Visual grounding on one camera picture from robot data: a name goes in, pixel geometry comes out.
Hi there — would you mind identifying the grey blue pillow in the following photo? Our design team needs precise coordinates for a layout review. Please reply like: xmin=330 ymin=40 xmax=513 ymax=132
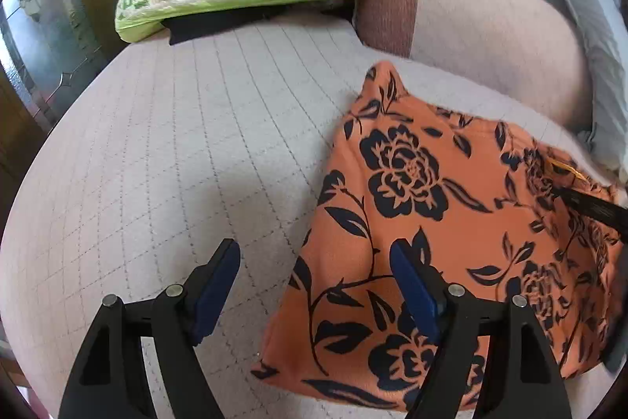
xmin=530 ymin=0 xmax=628 ymax=184

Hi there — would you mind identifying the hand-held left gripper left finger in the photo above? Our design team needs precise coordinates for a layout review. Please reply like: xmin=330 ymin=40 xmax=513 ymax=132
xmin=58 ymin=238 xmax=241 ymax=419

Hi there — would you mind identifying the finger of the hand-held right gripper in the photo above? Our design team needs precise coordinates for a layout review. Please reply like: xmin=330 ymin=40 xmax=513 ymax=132
xmin=553 ymin=185 xmax=628 ymax=244

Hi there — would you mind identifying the orange black floral shirt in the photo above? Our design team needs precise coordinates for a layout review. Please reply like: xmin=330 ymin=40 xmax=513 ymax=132
xmin=251 ymin=62 xmax=622 ymax=412

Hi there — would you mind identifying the pink bolster cushion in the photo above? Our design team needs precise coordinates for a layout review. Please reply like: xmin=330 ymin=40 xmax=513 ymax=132
xmin=353 ymin=0 xmax=595 ymax=131

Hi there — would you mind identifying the black flat cloth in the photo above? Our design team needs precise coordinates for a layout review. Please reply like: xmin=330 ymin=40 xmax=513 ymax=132
xmin=162 ymin=2 xmax=355 ymax=46

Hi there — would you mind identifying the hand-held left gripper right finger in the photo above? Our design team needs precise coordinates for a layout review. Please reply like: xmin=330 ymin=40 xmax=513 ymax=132
xmin=390 ymin=240 xmax=572 ymax=419

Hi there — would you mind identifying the wooden stained glass door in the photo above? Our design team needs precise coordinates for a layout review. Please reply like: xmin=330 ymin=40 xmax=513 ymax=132
xmin=0 ymin=0 xmax=134 ymax=204

